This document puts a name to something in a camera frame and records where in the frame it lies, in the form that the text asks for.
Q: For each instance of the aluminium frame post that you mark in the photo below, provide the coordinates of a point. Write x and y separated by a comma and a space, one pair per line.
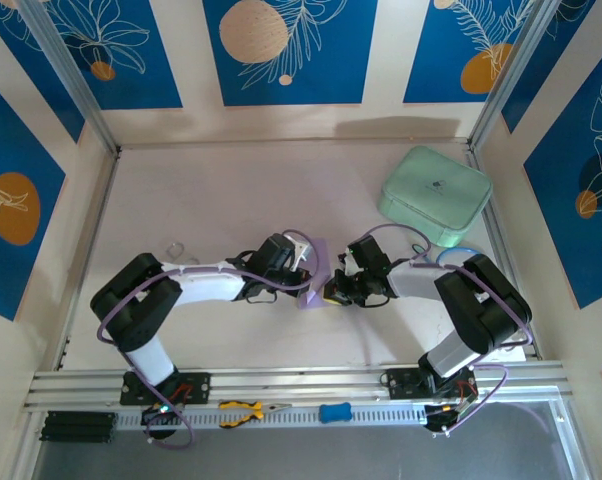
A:
70, 70
512, 70

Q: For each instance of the aluminium rail frame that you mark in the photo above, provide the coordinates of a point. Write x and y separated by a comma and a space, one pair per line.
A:
306, 380

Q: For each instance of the small electronics board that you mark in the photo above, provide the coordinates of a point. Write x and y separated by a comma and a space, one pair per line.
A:
156, 415
438, 417

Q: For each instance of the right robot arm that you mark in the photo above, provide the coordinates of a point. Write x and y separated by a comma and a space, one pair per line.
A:
416, 280

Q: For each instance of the metal surgical scissors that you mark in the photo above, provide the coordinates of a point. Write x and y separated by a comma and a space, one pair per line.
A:
168, 248

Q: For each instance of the blue floral wall poster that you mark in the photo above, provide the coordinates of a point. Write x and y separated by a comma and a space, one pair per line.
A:
556, 65
146, 50
11, 150
431, 50
331, 60
21, 35
571, 225

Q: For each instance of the blue stethoscope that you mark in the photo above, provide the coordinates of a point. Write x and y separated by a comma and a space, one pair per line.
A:
453, 250

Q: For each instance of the purple paper sheet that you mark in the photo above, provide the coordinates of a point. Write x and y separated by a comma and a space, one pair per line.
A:
311, 301

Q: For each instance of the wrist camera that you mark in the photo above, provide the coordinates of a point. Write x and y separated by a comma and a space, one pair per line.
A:
348, 260
302, 250

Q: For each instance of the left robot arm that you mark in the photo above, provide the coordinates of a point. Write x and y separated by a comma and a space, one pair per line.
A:
206, 287

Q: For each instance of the black stacked blocks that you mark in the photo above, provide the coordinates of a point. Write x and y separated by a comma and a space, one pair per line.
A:
78, 427

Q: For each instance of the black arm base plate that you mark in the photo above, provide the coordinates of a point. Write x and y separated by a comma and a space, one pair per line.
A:
396, 382
201, 387

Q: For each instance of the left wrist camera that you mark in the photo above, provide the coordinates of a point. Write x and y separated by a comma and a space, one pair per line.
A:
302, 250

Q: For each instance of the mint green zip case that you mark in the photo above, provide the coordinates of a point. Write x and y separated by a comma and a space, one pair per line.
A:
431, 190

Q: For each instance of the blue bone-shaped sponge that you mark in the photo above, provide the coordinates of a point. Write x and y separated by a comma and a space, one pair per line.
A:
335, 413

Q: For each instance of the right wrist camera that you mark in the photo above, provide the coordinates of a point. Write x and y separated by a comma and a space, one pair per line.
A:
348, 260

